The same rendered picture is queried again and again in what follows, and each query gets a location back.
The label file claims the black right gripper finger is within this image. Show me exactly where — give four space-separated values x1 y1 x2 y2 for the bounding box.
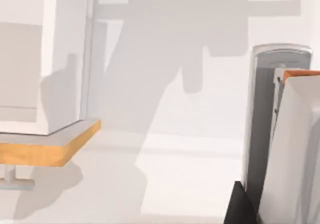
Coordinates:
223 180 259 224

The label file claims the white cabinet box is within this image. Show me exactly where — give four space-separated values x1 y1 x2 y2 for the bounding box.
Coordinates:
0 0 99 136

